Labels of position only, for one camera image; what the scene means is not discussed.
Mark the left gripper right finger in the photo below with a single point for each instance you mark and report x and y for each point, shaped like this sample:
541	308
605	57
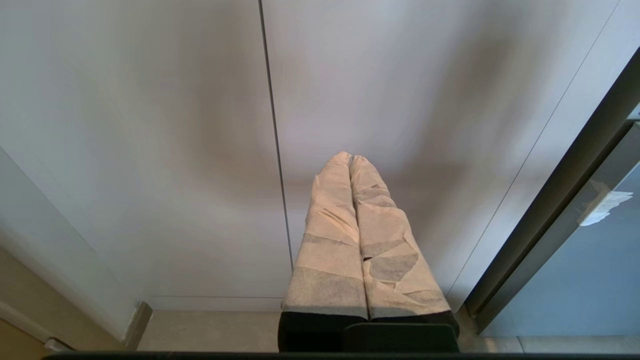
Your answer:
395	260

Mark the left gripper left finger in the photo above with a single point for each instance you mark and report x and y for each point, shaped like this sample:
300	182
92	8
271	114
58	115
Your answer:
327	250

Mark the white cabinet door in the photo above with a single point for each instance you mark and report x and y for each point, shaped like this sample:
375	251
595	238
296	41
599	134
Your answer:
400	100
150	150

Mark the white tape piece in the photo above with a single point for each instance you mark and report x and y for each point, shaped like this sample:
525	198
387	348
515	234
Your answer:
600	205

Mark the white side panel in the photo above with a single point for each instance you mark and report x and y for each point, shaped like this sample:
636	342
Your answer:
55	250

